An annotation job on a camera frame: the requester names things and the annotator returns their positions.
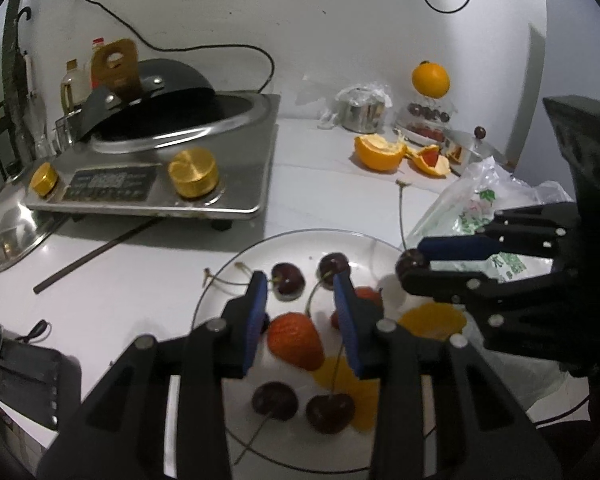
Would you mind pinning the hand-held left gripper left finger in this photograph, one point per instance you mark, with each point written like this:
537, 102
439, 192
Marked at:
257, 310

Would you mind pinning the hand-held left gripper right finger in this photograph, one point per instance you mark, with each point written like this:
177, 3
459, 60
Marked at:
347, 325

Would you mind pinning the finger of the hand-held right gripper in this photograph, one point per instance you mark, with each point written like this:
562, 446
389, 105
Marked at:
440, 284
455, 247

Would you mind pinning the red strawberry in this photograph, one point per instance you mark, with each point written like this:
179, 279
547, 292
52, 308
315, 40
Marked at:
370, 297
295, 340

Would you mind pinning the printed clear plastic bag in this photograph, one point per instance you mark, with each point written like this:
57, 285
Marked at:
480, 200

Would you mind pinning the white plate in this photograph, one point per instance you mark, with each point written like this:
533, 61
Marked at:
290, 245

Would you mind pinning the orange peel piece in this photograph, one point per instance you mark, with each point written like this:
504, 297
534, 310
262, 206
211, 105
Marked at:
432, 162

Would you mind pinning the steel pot lid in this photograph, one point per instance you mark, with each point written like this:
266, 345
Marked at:
480, 144

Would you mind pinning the white bowl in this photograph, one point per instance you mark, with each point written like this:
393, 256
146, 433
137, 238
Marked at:
422, 132

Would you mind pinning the peeled orange half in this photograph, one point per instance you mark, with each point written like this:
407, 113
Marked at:
380, 152

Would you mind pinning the heap of cherries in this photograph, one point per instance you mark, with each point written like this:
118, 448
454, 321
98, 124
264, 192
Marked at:
430, 112

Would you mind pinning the glass bowl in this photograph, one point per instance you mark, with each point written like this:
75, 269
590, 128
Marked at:
406, 107

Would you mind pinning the gold cooker knob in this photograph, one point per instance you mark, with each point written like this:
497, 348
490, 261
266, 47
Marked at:
195, 172
45, 180

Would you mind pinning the steel cup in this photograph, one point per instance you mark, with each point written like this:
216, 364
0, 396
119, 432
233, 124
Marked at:
362, 110

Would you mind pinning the whole orange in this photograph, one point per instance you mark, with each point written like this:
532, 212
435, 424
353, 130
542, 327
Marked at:
430, 79

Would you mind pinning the dark chopstick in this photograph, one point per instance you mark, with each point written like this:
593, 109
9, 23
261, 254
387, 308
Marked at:
95, 256

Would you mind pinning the steel induction cooker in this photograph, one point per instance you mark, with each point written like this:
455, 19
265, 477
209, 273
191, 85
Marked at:
130, 180

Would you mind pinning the crumpled clear plastic wrap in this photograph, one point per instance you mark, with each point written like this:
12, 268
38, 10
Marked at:
330, 115

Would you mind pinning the black device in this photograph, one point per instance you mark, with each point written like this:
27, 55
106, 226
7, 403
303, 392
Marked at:
30, 385

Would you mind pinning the steel wok lid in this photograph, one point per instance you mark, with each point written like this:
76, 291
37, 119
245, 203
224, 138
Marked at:
10, 230

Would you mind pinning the red cap bottle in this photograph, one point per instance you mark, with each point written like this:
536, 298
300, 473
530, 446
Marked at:
97, 50

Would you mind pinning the black umbrella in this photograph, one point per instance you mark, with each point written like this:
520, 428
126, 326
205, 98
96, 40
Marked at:
16, 60

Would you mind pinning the bottles at wall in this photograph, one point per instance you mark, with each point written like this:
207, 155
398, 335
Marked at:
72, 87

